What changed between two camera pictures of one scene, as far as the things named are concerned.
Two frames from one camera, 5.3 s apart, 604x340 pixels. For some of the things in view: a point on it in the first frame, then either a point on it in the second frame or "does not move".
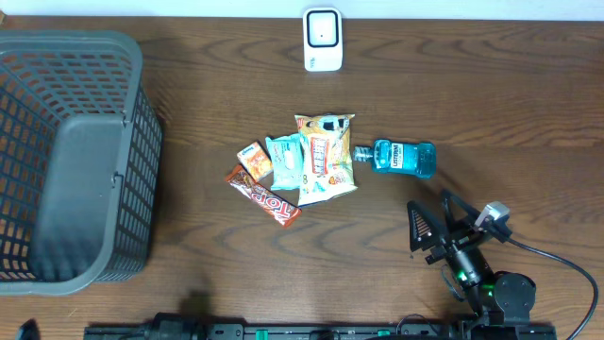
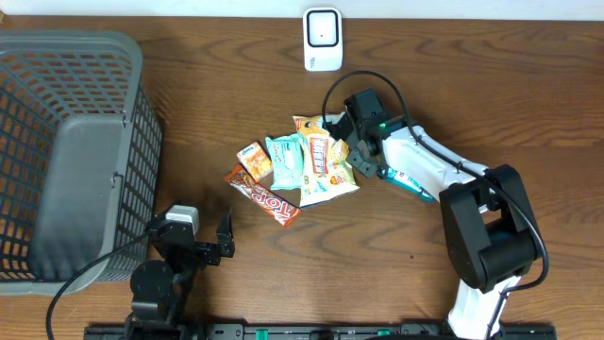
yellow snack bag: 327,167 does not move
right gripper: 451,241 to 357,162
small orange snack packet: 256,161 does not move
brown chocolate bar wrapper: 269,203 does not move
